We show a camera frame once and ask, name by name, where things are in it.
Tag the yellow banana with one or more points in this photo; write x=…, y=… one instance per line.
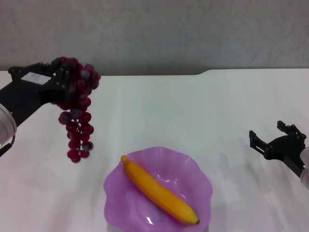
x=157, y=188

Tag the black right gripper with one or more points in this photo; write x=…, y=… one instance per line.
x=285, y=149

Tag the dark red grape bunch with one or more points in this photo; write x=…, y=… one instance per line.
x=79, y=96

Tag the purple translucent wavy plate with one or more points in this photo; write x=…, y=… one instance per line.
x=193, y=183

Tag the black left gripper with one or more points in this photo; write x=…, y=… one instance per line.
x=26, y=96

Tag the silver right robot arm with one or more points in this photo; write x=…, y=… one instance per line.
x=305, y=169

